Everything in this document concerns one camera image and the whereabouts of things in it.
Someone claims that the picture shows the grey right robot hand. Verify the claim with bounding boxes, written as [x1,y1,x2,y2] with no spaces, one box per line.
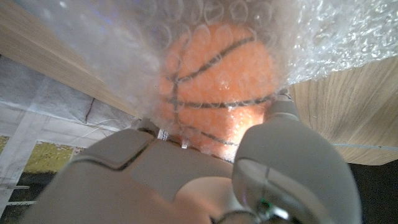
[20,88,363,224]

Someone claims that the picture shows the orange mini basketball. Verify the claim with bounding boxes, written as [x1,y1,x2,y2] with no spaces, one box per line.
[157,23,279,162]

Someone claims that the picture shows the clear bubble wrap sheet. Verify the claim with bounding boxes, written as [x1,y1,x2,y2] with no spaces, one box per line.
[12,0,398,162]

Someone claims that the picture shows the printed window scene backdrop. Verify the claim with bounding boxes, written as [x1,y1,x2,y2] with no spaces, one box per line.
[0,55,144,224]

